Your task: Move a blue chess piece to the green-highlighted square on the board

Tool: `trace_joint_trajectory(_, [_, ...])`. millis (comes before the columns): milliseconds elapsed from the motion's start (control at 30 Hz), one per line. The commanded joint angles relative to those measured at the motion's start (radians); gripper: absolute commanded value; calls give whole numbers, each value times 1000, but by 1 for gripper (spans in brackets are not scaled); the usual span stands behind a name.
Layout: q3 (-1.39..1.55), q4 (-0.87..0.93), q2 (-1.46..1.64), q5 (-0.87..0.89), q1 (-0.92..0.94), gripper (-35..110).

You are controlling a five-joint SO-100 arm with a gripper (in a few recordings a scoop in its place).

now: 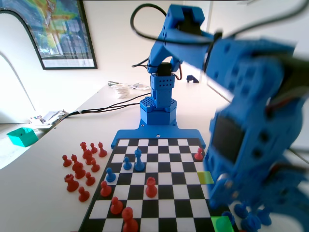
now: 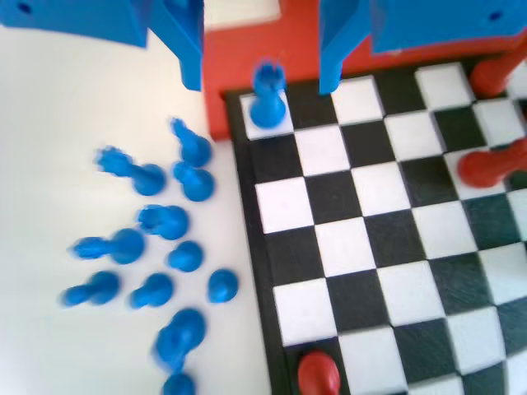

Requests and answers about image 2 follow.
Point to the blue chess bishop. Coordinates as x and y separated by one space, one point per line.
125 247
195 150

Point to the red chess queen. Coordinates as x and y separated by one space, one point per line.
479 168

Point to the blue chess pawn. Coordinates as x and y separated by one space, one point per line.
156 286
179 387
222 286
185 257
103 284

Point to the red chess pawn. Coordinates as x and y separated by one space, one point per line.
317 372

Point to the blue chess rook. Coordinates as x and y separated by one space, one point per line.
173 222
267 109

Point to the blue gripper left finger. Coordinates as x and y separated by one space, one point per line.
82 16

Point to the blue chess queen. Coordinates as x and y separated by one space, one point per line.
148 179

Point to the blue chess knight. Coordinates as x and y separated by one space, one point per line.
197 185
185 325

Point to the black and white chessboard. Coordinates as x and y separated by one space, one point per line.
329 193

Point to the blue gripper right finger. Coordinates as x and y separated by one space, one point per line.
432 20

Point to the red chess king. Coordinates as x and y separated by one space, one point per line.
488 78

